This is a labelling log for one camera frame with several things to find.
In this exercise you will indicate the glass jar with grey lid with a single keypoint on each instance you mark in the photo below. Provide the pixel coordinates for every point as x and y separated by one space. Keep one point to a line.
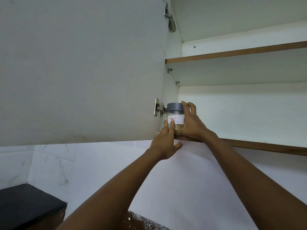
175 112

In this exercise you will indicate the person's left middle finger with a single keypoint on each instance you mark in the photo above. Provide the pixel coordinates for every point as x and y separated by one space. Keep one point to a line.
166 124

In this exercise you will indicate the person's left hand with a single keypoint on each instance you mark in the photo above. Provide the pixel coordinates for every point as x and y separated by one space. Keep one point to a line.
163 143

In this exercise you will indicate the black box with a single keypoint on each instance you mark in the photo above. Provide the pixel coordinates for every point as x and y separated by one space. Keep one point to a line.
26 205

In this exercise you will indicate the person's left forearm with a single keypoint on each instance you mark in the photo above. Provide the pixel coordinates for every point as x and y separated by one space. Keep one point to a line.
115 194

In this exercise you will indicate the white cabinet door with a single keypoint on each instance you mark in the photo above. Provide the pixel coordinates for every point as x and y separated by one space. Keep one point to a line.
79 69

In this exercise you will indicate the white shelf with wooden edge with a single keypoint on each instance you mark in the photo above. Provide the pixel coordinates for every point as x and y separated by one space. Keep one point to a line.
239 51

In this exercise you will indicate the metal cabinet hinge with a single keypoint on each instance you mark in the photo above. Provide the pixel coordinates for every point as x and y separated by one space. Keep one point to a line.
158 108
170 20

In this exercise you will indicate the white wall cabinet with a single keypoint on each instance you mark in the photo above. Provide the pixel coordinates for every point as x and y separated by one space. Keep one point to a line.
239 107

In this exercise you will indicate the person's left thumb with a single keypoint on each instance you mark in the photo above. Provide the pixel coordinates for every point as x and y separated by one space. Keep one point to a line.
176 148

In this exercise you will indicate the person's right hand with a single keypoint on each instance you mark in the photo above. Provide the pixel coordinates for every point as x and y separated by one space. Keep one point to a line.
194 126

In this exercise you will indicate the person's right middle finger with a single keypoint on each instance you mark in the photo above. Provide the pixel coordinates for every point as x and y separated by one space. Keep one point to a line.
193 108

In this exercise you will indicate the person's right forearm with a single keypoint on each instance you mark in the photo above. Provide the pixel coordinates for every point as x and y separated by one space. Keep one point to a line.
251 179

